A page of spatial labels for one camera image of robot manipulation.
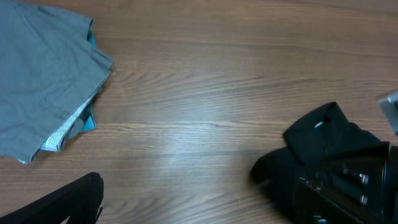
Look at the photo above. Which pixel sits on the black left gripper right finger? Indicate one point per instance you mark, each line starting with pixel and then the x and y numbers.
pixel 354 187

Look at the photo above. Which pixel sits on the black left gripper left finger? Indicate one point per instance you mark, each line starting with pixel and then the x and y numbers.
pixel 77 202

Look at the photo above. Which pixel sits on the black polo shirt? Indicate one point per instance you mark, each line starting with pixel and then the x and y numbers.
pixel 322 133

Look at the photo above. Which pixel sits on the white striped folded garment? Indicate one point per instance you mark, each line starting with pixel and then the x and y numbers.
pixel 56 141

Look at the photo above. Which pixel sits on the teal folded garment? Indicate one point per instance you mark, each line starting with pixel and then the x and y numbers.
pixel 84 123

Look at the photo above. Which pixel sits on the grey folded shirt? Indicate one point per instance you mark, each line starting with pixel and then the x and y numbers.
pixel 49 67

